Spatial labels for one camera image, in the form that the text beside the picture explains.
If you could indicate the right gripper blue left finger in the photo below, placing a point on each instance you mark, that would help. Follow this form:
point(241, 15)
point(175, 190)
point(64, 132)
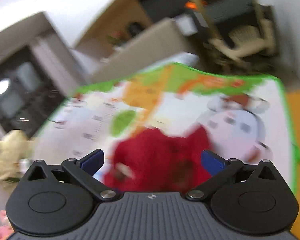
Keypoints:
point(81, 172)

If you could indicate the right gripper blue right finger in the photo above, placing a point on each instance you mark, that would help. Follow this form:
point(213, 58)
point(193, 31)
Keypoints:
point(222, 171)

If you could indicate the red fleece hooded baby jacket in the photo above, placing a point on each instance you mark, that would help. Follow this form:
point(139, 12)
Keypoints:
point(153, 161)

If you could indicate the cartoon animal play mat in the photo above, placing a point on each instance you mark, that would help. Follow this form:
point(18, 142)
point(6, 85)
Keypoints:
point(246, 117)

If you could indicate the yellow fabric storage bag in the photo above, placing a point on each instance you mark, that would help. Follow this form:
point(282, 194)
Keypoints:
point(15, 157)

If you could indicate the grey window curtain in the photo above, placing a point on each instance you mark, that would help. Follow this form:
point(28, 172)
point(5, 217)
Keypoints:
point(58, 62)

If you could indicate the beige mesh office chair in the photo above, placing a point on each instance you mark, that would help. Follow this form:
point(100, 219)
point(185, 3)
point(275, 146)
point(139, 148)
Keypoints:
point(238, 28)

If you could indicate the potted plant red leaves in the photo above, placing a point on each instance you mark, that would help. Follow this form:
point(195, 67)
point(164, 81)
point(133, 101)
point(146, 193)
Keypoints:
point(116, 38)

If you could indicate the black electric kettle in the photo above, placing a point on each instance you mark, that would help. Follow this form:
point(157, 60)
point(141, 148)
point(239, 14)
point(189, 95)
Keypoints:
point(134, 29)

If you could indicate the orange object on desk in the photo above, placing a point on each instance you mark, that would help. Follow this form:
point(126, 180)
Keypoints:
point(193, 6)

